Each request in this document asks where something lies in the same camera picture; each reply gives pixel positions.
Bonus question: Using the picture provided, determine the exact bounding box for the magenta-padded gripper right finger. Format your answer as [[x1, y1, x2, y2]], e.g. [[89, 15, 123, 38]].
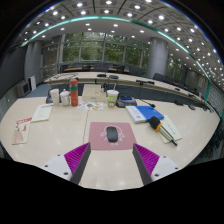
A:
[[132, 143, 183, 186]]

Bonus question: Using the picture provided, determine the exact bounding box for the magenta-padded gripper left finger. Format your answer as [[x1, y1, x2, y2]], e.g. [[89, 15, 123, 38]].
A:
[[42, 142, 92, 185]]

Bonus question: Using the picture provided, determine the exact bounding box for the black computer mouse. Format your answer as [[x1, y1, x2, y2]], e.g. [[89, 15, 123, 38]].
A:
[[106, 126, 119, 143]]

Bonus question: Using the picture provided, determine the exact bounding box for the pink printed mouse pad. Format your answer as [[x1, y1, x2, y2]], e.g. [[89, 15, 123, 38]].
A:
[[88, 121, 138, 151]]

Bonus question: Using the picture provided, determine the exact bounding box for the white and green booklet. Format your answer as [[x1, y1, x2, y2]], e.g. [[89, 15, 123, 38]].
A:
[[159, 114, 183, 145]]

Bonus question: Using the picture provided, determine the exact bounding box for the black handheld microphone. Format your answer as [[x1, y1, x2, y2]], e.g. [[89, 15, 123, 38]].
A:
[[148, 116, 179, 147]]

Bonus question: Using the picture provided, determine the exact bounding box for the red and white leaflet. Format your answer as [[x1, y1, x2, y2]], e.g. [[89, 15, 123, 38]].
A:
[[11, 116, 33, 146]]

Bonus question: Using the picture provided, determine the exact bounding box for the white paper booklet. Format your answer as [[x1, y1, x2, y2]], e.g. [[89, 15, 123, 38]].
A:
[[30, 103, 54, 123]]

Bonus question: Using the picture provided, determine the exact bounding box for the row of black office chairs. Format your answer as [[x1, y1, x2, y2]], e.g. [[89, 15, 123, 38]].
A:
[[61, 62, 201, 91], [199, 123, 224, 159]]

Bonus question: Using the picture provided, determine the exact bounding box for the blue and white book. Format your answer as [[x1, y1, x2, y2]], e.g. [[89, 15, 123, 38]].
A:
[[125, 105, 165, 124]]

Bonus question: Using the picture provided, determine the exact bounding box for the black gooseneck desk microphone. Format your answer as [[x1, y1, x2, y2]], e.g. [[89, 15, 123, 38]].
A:
[[139, 98, 156, 108]]

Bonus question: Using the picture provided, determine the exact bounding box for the white lidded mug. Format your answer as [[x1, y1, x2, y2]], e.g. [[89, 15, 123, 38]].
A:
[[59, 88, 71, 107]]

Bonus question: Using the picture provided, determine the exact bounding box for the white paper cup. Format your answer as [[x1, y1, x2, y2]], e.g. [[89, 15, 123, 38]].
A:
[[50, 88, 61, 107]]

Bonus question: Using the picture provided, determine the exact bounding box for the colourful printed flyer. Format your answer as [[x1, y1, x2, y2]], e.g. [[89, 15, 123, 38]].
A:
[[77, 101, 104, 112]]

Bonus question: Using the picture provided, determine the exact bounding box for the red bottle with green band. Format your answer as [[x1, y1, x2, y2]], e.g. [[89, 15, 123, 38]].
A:
[[68, 78, 80, 108]]

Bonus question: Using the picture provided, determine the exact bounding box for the black desk conference unit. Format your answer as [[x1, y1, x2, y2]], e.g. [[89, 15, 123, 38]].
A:
[[115, 95, 138, 108]]

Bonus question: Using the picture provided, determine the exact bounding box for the beige cardboard box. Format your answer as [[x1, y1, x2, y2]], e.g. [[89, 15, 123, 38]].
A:
[[81, 83, 107, 103]]

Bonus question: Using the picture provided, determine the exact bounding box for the grey box appliance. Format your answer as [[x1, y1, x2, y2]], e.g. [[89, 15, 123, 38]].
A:
[[16, 80, 32, 98]]

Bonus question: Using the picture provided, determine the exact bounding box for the white standing appliance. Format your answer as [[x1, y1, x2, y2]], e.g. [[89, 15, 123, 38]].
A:
[[28, 75, 37, 92]]

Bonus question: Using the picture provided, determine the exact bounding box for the printed drink cup with straw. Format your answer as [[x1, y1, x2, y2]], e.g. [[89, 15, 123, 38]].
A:
[[106, 87, 120, 108]]

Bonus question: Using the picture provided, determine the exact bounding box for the long curved conference table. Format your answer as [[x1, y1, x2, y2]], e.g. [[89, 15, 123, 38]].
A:
[[43, 71, 204, 101]]

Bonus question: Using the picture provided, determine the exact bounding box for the group of ceiling lights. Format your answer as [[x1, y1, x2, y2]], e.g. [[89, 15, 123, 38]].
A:
[[19, 0, 224, 88]]

